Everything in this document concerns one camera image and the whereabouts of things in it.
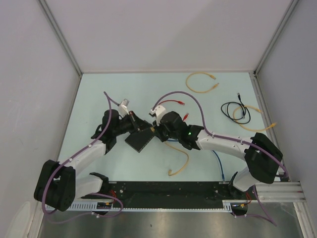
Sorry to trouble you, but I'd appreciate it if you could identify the black network switch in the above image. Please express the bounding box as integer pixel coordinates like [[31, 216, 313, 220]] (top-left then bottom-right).
[[125, 128, 154, 153]]

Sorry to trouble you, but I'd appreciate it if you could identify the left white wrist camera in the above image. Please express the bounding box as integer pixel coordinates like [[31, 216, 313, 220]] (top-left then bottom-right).
[[118, 99, 129, 117]]

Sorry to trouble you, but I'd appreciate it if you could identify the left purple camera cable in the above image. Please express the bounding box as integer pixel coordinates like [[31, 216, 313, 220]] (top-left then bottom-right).
[[41, 91, 124, 225]]

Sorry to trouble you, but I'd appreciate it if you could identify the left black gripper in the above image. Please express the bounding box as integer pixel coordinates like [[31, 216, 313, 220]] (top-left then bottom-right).
[[112, 111, 152, 136]]

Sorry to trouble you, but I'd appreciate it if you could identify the blue ethernet cable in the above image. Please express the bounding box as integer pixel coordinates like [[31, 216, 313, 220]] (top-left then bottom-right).
[[167, 140, 226, 180]]

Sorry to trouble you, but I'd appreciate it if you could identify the yellow ethernet cable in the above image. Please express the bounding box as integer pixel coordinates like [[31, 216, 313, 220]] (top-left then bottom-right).
[[150, 126, 190, 177], [186, 71, 220, 94], [233, 105, 277, 131]]

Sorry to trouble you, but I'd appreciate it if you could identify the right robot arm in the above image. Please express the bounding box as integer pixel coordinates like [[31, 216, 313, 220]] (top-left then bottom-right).
[[150, 110, 283, 199]]

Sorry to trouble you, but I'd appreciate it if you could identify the red ethernet cable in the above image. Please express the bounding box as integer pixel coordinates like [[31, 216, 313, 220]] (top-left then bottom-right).
[[158, 99, 190, 121]]

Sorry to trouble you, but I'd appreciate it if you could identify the grey slotted cable duct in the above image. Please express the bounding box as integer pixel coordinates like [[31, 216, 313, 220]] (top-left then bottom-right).
[[47, 199, 246, 214]]

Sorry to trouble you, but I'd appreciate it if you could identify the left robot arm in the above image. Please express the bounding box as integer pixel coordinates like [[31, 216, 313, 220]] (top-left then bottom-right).
[[34, 109, 152, 211]]

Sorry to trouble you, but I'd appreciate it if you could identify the purple camera cable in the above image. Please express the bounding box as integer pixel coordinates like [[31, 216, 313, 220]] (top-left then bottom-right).
[[41, 91, 124, 225], [153, 91, 289, 227]]

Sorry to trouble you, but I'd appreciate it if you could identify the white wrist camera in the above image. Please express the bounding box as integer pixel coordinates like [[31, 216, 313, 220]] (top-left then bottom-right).
[[118, 99, 129, 117], [149, 105, 166, 125]]

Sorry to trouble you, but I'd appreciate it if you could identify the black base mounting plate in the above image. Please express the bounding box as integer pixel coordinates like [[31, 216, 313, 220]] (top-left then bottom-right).
[[81, 180, 260, 209]]

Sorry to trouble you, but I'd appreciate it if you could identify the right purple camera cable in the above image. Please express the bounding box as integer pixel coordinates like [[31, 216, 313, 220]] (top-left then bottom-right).
[[153, 91, 289, 227]]

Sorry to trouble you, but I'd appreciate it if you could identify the black ethernet cable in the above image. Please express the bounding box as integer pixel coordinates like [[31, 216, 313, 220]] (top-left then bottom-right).
[[221, 93, 251, 124]]

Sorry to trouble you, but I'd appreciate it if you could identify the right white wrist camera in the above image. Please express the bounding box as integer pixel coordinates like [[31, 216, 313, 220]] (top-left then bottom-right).
[[149, 105, 166, 125]]

